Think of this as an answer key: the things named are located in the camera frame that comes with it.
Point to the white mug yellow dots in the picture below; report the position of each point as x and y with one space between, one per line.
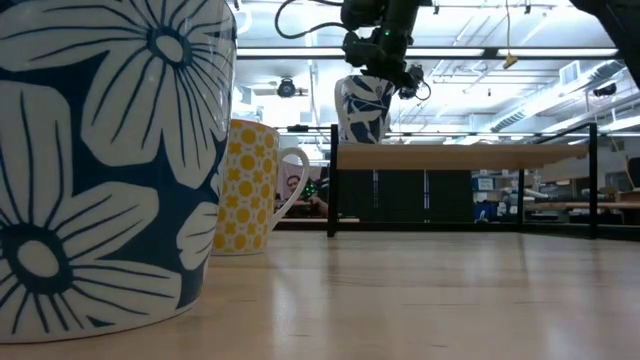
245 190

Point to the black metal table frame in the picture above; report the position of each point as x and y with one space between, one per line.
450 227

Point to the black cabinet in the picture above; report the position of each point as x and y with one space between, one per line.
400 195

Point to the black round ceiling fixture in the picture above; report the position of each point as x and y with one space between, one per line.
286 89

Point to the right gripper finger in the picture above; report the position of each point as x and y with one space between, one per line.
394 81

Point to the navy mug white flowers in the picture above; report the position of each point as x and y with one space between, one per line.
100 200

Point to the wooden shelf black metal legs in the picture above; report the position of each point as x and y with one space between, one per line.
450 156

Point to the navy white leaf pattern mug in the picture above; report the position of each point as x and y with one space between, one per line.
362 115

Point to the black overhead camera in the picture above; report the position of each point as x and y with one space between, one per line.
419 76

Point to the yellow hanging tag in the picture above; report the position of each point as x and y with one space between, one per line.
510 62

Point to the wooden background table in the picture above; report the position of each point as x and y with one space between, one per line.
575 205

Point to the blue storage bin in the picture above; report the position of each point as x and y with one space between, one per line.
485 212

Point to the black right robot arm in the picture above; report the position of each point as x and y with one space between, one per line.
620 25

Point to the black beam with light strips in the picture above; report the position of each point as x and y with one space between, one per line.
492 52

